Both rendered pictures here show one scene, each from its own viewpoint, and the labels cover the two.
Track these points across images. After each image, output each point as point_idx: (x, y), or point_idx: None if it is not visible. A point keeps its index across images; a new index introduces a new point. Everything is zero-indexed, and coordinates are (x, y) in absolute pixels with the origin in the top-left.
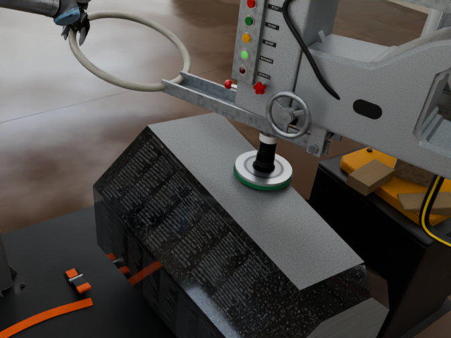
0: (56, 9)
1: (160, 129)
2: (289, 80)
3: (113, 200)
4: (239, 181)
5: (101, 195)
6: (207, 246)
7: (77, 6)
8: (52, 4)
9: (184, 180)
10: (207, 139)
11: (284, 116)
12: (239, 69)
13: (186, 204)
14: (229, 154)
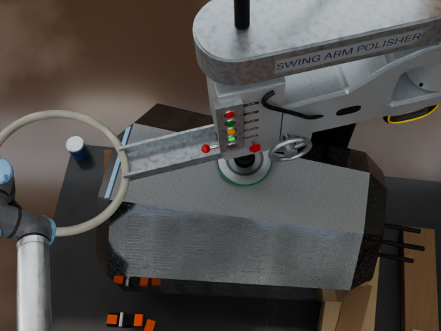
0: (48, 245)
1: None
2: (277, 129)
3: (145, 272)
4: None
5: (126, 276)
6: (270, 250)
7: (45, 217)
8: (47, 247)
9: (201, 220)
10: None
11: (290, 154)
12: (230, 147)
13: (222, 236)
14: (200, 165)
